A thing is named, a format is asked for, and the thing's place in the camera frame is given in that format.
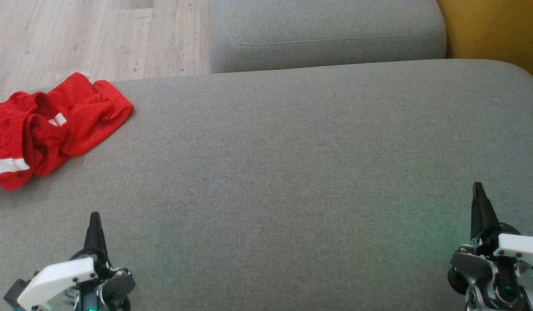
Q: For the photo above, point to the red basketball jersey number 23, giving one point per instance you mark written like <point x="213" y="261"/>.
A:
<point x="97" y="112"/>

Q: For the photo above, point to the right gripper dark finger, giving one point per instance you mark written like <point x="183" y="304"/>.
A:
<point x="481" y="216"/>

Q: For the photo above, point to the red shorts with white stripes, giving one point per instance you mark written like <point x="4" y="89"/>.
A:
<point x="2" y="166"/>

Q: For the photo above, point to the yellow sofa back cushion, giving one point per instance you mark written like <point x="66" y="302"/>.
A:
<point x="495" y="30"/>

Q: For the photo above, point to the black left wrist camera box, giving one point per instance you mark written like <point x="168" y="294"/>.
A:
<point x="15" y="293"/>

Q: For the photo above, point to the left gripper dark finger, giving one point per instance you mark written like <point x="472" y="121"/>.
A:
<point x="95" y="237"/>

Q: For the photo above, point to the grey sofa seat cushion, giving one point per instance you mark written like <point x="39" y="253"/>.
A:
<point x="327" y="30"/>

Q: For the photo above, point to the wide grey sofa chaise seat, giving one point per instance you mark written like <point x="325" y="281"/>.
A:
<point x="270" y="172"/>

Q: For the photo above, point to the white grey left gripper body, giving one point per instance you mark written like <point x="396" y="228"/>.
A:
<point x="59" y="276"/>

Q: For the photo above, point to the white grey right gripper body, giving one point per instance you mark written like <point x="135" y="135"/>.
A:
<point x="508" y="259"/>

